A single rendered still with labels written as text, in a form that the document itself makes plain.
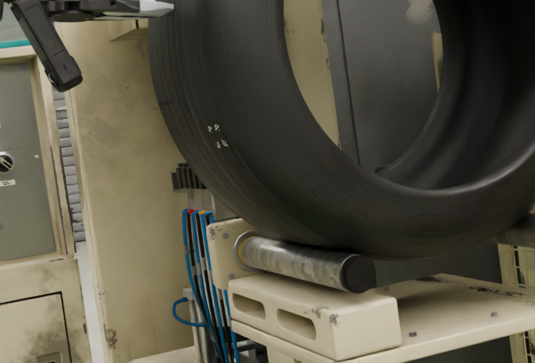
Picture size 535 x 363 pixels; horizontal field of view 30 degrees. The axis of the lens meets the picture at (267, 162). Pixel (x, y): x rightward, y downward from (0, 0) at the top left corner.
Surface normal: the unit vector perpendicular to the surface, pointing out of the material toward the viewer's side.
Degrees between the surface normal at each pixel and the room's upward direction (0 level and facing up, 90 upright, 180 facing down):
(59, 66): 89
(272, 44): 90
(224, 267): 90
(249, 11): 88
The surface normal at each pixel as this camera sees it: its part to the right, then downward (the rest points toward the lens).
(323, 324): -0.92, 0.15
